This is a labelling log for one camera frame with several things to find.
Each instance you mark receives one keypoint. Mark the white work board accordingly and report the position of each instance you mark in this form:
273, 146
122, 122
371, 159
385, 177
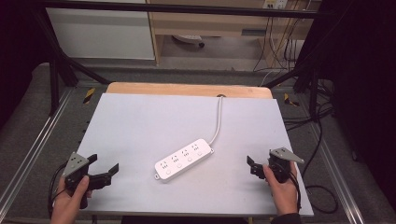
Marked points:
140, 130

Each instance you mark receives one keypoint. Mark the dark curtain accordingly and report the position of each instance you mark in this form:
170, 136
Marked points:
18, 46
367, 77

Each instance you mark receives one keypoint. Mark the black metal frame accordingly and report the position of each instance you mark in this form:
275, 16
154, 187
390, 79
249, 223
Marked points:
186, 9

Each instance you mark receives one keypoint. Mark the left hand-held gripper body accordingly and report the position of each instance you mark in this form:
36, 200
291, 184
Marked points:
74, 163

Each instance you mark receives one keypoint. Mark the white extension socket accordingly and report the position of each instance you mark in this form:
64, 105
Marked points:
188, 38

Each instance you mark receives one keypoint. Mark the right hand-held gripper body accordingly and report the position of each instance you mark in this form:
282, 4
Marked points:
281, 168

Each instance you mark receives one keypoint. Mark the aluminium rail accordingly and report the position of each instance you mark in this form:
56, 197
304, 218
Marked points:
34, 146
337, 174

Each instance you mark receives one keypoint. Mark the white cabinet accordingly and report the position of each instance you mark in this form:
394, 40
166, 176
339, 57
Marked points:
99, 34

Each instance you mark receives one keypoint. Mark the white power strip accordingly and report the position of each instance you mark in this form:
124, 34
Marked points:
183, 161

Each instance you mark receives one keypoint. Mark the person's left hand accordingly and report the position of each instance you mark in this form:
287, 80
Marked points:
67, 208

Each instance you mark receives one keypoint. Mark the person's right hand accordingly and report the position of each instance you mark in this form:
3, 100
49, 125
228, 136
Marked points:
285, 196

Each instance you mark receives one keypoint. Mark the white wall socket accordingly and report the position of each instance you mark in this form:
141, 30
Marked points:
275, 3

